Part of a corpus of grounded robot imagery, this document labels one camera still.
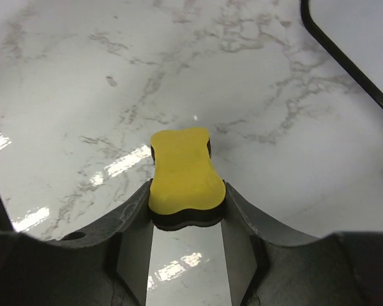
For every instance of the yellow bone-shaped whiteboard eraser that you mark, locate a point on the yellow bone-shaped whiteboard eraser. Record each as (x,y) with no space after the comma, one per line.
(186,190)

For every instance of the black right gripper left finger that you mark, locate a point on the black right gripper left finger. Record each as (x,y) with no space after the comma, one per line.
(103,263)

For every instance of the black-framed small whiteboard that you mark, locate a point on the black-framed small whiteboard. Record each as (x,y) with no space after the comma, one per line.
(352,33)

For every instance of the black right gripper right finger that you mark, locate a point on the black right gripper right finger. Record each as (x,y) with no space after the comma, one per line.
(270,263)

